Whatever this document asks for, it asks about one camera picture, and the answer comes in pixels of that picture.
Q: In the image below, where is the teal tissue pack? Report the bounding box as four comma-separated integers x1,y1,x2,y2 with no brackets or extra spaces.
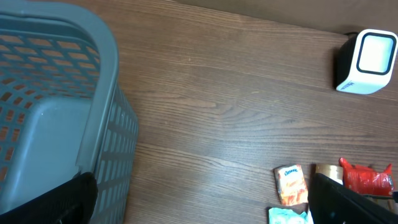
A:
268,208,313,224

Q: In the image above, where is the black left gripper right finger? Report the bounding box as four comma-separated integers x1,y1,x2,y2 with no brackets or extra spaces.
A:
308,173,397,224

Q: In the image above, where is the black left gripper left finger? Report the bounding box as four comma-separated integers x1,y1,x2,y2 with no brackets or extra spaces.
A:
1,172,98,224

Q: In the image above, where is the orange tissue pack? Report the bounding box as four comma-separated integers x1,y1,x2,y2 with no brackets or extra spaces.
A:
274,164,308,206

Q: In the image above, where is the orange spaghetti pasta package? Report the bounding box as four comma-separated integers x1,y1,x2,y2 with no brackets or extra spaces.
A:
339,158,397,214

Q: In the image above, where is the white tube with gold cap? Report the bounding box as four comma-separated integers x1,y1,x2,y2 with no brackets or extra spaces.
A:
315,164,343,185

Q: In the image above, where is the grey plastic shopping basket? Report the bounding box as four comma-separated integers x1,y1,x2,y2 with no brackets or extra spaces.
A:
1,1,139,223

